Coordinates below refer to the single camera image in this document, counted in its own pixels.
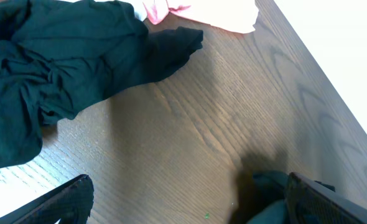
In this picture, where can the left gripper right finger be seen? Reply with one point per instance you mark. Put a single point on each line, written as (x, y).
(310, 201)

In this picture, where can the coral pink printed shirt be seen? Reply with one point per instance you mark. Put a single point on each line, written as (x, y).
(237, 16)

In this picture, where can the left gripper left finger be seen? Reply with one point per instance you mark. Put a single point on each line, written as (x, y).
(70, 203)

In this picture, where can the black t-shirt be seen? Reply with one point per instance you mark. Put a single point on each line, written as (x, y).
(261, 197)

